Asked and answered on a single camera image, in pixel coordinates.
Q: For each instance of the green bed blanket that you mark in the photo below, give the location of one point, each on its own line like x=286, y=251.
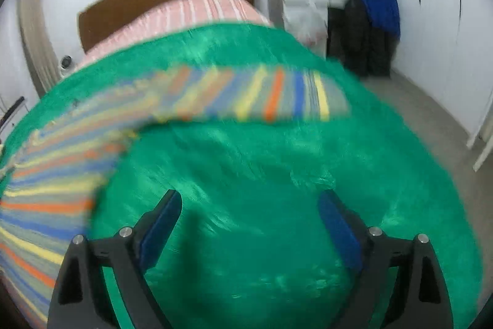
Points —
x=250, y=249

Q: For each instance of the blue garment on chair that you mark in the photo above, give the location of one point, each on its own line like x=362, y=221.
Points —
x=384, y=14

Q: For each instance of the white security camera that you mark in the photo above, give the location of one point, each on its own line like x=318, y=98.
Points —
x=66, y=66

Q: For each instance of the white wardrobe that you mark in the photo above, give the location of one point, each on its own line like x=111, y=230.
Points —
x=445, y=49

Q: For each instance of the white desk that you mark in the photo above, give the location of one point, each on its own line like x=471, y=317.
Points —
x=307, y=20

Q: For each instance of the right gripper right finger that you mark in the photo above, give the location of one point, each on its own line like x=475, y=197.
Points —
x=419, y=298

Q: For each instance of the pink striped bed sheet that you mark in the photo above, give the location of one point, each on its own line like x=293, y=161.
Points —
x=172, y=17

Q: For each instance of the beige curtain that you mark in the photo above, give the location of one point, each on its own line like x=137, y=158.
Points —
x=42, y=62

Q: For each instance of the striped knit sweater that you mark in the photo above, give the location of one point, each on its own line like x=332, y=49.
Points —
x=54, y=177

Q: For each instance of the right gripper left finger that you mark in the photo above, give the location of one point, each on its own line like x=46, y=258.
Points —
x=81, y=298

